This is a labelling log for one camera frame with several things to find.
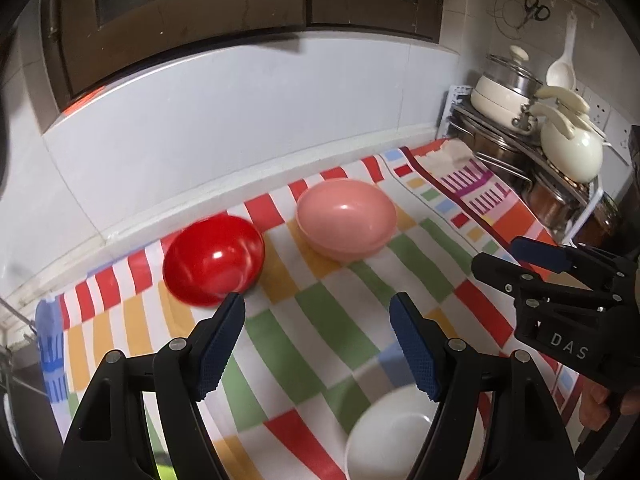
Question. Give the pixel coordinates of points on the black scissors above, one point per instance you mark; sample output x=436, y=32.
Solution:
x=532, y=10

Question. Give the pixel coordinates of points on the multicolour striped cloth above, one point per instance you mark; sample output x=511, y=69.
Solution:
x=320, y=320

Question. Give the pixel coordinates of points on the glass jar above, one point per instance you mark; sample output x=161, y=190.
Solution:
x=602, y=220

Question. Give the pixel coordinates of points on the copper-bottom pot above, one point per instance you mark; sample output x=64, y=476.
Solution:
x=550, y=202

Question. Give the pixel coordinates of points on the steel stockpot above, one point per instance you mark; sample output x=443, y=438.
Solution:
x=492, y=145

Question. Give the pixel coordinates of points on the steel pot with lid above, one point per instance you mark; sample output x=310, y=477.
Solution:
x=512, y=72

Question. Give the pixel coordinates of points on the white wall socket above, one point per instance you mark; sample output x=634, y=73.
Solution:
x=599, y=109
x=622, y=135

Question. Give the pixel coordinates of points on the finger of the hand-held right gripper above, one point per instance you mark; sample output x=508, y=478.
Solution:
x=540, y=255
x=500, y=270

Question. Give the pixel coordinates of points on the red and black bowl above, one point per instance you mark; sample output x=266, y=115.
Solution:
x=215, y=260

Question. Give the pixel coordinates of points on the red-bordered patterned cloth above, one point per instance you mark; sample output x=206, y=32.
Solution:
x=515, y=220

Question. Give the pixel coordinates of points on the white lattice board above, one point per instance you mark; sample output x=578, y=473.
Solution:
x=452, y=110

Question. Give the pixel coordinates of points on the white bowl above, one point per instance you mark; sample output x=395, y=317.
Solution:
x=385, y=440

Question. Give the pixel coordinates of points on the dark wooden window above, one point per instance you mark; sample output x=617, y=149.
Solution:
x=200, y=10

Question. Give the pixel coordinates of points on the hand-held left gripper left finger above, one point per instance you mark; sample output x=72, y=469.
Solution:
x=220, y=345

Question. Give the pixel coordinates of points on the white ladle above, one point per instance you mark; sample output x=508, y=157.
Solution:
x=562, y=60

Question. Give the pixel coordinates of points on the cream saucepan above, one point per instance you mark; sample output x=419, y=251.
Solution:
x=500, y=105

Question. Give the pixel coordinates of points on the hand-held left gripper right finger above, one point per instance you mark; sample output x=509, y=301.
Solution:
x=415, y=350

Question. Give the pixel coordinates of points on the person's right hand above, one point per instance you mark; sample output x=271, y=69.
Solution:
x=592, y=407

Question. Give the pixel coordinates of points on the metal pot rack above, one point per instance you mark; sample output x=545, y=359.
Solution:
x=505, y=166

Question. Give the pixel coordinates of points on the pink bowl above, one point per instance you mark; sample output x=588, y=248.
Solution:
x=345, y=220

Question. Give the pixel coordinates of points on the cream round pot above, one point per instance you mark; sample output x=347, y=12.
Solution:
x=570, y=150

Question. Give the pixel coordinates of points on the white plastic stand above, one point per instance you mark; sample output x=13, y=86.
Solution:
x=594, y=195

